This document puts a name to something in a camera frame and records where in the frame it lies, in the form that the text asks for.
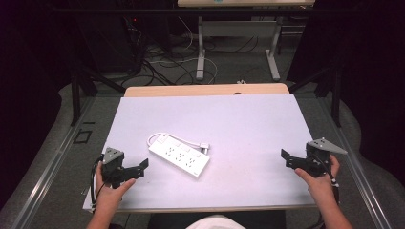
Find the black floor socket frame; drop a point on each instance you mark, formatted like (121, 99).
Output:
(82, 136)

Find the person's white shirt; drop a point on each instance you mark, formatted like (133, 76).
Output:
(216, 223)

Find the white power strip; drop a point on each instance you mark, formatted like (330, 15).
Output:
(180, 157)

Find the white-legged desk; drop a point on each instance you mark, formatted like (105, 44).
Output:
(238, 28)

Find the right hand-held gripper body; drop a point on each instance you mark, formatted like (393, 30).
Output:
(316, 159)

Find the wooden table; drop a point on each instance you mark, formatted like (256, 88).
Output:
(191, 90)

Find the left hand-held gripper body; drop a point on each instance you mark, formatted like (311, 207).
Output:
(112, 168)

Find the white table mat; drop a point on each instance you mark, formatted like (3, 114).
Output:
(223, 120)

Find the person's right hand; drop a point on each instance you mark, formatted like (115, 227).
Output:
(321, 187)

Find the dark computer case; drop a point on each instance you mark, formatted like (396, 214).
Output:
(111, 41)

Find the black metal stand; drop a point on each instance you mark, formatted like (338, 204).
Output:
(336, 95)
(76, 95)

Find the person's dark pants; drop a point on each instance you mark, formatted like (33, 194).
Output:
(264, 220)

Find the person's left hand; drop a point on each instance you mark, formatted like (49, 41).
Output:
(108, 195)

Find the aluminium floor rail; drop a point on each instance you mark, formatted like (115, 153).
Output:
(47, 171)
(359, 171)

